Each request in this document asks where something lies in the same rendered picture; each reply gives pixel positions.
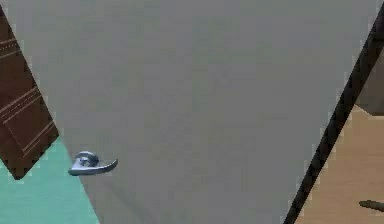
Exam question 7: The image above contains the grey room door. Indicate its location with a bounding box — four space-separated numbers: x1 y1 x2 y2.
2 0 384 224

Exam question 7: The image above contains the dark brown wooden cabinet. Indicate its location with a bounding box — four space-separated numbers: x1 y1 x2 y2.
0 5 60 181

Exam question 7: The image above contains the small dark flat object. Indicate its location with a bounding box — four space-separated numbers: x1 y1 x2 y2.
358 199 384 213

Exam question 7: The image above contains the silver lever door handle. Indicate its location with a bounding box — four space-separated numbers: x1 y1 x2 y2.
67 150 119 177

